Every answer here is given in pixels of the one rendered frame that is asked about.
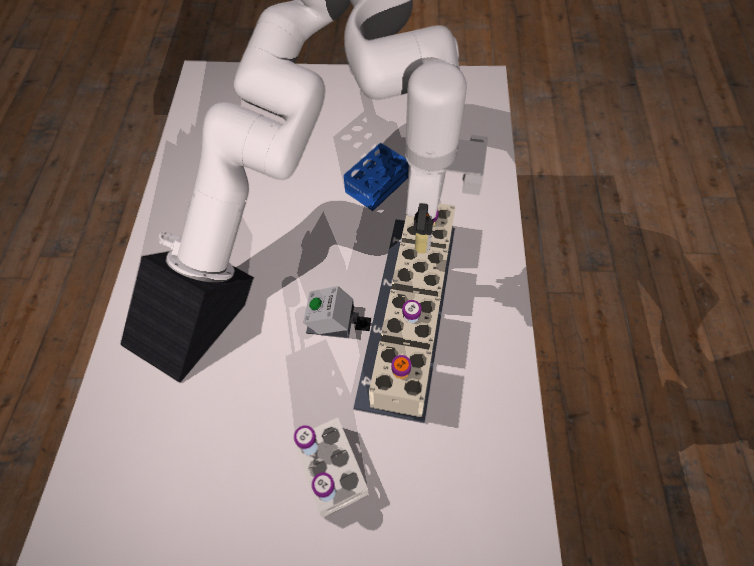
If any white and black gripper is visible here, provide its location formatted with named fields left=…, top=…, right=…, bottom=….
left=405, top=153, right=446, bottom=235

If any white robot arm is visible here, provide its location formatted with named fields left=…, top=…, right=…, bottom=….
left=159, top=0, right=488, bottom=283

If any beige bucket adapter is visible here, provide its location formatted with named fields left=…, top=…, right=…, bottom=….
left=402, top=203, right=455, bottom=249
left=369, top=341, right=432, bottom=417
left=392, top=242, right=448, bottom=297
left=381, top=289, right=441, bottom=350

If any blue tube rack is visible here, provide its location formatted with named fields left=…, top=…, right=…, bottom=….
left=344, top=143, right=409, bottom=211

